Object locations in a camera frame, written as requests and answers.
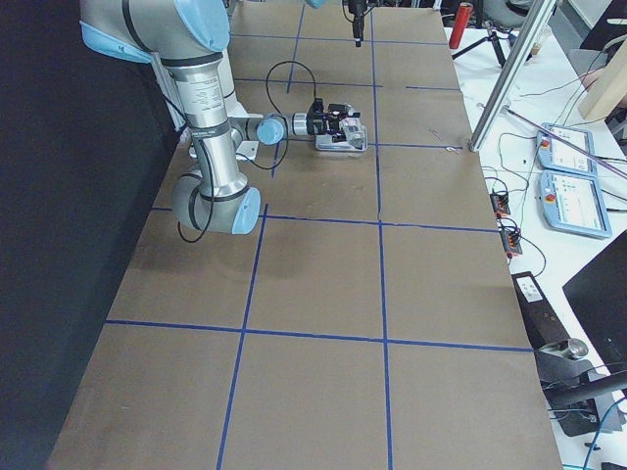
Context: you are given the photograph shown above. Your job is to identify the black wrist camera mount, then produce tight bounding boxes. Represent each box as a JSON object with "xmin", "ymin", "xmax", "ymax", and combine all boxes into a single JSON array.
[{"xmin": 310, "ymin": 98, "xmax": 324, "ymax": 114}]

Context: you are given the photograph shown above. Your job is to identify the black box with label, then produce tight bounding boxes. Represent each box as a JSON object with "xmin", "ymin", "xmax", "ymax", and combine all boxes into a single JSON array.
[{"xmin": 511, "ymin": 271, "xmax": 569, "ymax": 350}]

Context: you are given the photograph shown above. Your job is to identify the upper teach pendant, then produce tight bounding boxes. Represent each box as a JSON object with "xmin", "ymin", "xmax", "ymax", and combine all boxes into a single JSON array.
[{"xmin": 536, "ymin": 122, "xmax": 597, "ymax": 175}]

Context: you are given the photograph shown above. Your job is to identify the teach pendant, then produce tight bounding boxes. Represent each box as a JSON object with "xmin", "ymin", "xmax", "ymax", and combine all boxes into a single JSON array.
[
  {"xmin": 539, "ymin": 170, "xmax": 612, "ymax": 239},
  {"xmin": 536, "ymin": 122, "xmax": 597, "ymax": 175}
]

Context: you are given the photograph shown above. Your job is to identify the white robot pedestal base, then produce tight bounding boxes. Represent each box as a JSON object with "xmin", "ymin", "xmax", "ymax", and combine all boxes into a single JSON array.
[{"xmin": 217, "ymin": 49, "xmax": 261, "ymax": 161}]

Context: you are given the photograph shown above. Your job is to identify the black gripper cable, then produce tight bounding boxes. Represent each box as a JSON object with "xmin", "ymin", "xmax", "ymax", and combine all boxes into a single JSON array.
[{"xmin": 176, "ymin": 61, "xmax": 319, "ymax": 244}]

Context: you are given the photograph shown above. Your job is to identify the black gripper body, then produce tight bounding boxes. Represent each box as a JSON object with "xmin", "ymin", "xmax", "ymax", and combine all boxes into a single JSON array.
[
  {"xmin": 345, "ymin": 0, "xmax": 369, "ymax": 18},
  {"xmin": 307, "ymin": 110, "xmax": 338, "ymax": 136}
]

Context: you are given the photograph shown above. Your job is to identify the aluminium frame post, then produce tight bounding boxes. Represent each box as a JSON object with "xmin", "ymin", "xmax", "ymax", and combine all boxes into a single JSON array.
[{"xmin": 469, "ymin": 0, "xmax": 557, "ymax": 152}]

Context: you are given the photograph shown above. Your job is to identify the black monitor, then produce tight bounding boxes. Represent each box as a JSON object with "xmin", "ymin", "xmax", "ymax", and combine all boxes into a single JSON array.
[{"xmin": 562, "ymin": 232, "xmax": 626, "ymax": 363}]

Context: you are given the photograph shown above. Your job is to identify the orange connector block upper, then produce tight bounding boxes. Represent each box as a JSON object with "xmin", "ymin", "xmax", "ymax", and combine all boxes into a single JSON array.
[{"xmin": 490, "ymin": 192, "xmax": 510, "ymax": 218}]

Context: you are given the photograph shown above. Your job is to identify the red cylinder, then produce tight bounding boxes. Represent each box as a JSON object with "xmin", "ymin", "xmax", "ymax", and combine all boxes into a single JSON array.
[{"xmin": 449, "ymin": 2, "xmax": 474, "ymax": 50}]

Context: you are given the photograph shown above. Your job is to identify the clear glass sauce bottle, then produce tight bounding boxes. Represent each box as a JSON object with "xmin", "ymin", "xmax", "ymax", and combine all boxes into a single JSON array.
[{"xmin": 338, "ymin": 117, "xmax": 367, "ymax": 152}]

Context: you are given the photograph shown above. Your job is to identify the orange connector block lower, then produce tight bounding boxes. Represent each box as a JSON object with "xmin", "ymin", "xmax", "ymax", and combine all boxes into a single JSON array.
[{"xmin": 500, "ymin": 227, "xmax": 522, "ymax": 259}]

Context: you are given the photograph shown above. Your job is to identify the silver digital kitchen scale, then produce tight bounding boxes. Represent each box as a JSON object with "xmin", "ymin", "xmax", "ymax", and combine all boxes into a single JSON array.
[{"xmin": 314, "ymin": 124, "xmax": 367, "ymax": 152}]

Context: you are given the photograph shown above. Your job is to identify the orange connector block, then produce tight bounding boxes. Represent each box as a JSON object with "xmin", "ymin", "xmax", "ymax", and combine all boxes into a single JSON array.
[
  {"xmin": 490, "ymin": 192, "xmax": 510, "ymax": 218},
  {"xmin": 500, "ymin": 227, "xmax": 522, "ymax": 259}
]

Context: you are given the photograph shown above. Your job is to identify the lower teach pendant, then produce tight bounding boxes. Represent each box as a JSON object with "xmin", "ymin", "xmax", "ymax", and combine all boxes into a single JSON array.
[{"xmin": 539, "ymin": 170, "xmax": 612, "ymax": 239}]

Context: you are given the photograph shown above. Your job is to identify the black clamp stand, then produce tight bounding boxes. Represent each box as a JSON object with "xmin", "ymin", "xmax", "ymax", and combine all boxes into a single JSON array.
[{"xmin": 534, "ymin": 339, "xmax": 626, "ymax": 437}]

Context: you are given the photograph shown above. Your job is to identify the black camera tripod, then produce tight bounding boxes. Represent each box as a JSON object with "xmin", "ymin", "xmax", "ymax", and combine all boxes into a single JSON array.
[{"xmin": 452, "ymin": 23, "xmax": 517, "ymax": 68}]

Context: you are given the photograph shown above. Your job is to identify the wooden beam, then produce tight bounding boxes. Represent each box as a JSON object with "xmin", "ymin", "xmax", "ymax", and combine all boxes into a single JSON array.
[{"xmin": 579, "ymin": 41, "xmax": 627, "ymax": 120}]

